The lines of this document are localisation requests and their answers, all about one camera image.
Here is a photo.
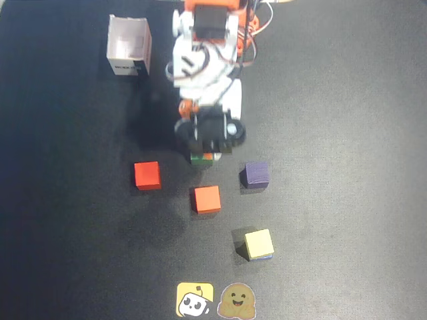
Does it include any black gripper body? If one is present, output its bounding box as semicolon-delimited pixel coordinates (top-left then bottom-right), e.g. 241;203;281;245
175;113;234;156

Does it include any yellow wooden cube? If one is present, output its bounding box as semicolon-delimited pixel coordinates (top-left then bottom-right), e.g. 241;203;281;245
244;228;276;260

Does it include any green wooden cube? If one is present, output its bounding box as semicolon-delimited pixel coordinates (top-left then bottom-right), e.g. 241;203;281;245
190;151;214;168

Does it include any orange wooden cube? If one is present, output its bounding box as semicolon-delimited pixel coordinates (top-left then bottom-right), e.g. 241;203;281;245
189;185;222;215

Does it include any purple wooden cube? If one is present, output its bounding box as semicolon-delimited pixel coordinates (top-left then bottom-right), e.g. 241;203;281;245
240;162;270;191

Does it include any red wooden cube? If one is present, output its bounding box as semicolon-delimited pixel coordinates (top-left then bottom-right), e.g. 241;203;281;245
133;161;162;191

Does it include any white open cardboard box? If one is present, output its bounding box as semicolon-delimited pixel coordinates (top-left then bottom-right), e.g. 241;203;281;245
105;14;153;77

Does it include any dark grey felt mat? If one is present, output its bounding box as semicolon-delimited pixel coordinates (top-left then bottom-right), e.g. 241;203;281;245
0;0;427;320

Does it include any yellow robot mascot sticker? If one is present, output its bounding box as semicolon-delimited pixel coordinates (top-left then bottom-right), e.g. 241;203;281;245
175;282;215;318

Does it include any hugging face emoji sticker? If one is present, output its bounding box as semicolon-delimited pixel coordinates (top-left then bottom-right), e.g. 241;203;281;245
217;283;258;318

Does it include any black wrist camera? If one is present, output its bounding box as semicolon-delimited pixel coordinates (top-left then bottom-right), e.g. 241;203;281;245
223;119;248;147

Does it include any red and white cable bundle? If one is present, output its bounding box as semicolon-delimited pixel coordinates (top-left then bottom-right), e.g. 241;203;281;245
237;0;275;68

